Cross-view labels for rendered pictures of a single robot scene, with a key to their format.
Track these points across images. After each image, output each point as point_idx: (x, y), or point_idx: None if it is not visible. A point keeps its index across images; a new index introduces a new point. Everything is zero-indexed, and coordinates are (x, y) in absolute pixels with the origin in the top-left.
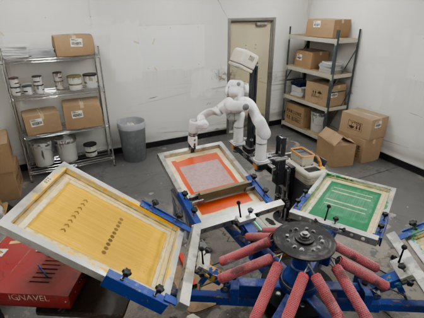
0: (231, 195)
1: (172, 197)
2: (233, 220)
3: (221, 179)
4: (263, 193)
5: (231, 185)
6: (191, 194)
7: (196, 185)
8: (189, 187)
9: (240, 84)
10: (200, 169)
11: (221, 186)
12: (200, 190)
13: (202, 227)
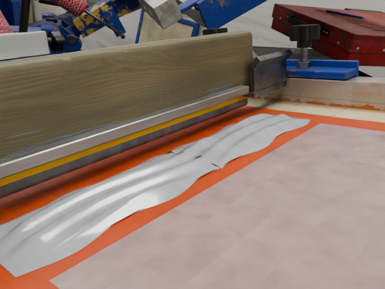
0: (80, 171)
1: None
2: (53, 30)
3: (240, 244)
4: None
5: (78, 53)
6: (323, 117)
7: (360, 142)
8: (382, 129)
9: None
10: None
11: (186, 194)
12: (306, 136)
13: (158, 40)
